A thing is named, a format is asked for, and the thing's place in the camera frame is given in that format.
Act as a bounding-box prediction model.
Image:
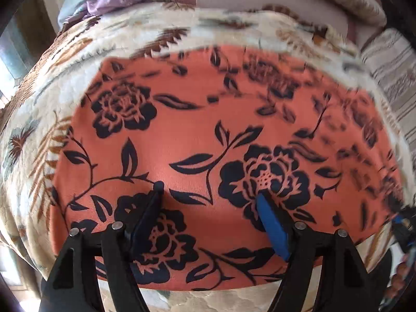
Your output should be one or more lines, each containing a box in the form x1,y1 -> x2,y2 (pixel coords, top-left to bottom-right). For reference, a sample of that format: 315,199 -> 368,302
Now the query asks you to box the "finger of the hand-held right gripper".
391,205 -> 415,255

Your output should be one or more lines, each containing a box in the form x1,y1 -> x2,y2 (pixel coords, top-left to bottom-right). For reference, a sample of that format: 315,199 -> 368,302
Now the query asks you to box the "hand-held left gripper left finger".
39,182 -> 165,312

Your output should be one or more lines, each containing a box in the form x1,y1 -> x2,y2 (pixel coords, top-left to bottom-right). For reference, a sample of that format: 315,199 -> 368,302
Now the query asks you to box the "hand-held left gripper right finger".
256,191 -> 374,312

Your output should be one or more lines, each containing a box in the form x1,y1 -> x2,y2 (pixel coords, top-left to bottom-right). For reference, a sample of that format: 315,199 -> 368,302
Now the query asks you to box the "orange floral blouse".
50,44 -> 407,291

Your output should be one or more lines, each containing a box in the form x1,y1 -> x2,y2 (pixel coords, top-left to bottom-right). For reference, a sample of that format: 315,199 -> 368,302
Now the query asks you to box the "striped floral pillow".
361,28 -> 416,183

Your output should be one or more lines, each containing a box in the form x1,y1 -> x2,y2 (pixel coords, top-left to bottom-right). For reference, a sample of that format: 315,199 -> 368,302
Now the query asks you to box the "leaf print quilted bedspread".
0,2 -> 391,312

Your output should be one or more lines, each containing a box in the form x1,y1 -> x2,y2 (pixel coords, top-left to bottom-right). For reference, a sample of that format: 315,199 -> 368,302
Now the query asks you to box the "leaded glass window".
0,16 -> 36,105

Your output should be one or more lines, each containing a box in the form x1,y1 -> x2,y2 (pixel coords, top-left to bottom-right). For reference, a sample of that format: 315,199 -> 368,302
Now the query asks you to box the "brown bead bracelet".
385,256 -> 409,303

